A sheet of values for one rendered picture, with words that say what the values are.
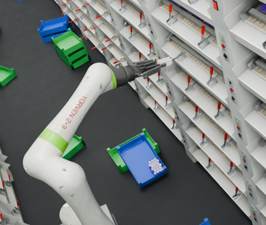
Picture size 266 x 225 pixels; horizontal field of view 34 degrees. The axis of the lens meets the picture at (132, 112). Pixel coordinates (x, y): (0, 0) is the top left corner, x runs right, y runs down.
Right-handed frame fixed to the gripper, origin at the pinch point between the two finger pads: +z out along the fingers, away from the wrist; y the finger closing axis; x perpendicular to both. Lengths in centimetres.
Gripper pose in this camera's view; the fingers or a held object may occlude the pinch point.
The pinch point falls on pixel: (164, 62)
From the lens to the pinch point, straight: 205.0
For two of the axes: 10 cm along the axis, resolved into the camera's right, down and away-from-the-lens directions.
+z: 9.1, -3.1, 2.7
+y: 4.0, 5.2, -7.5
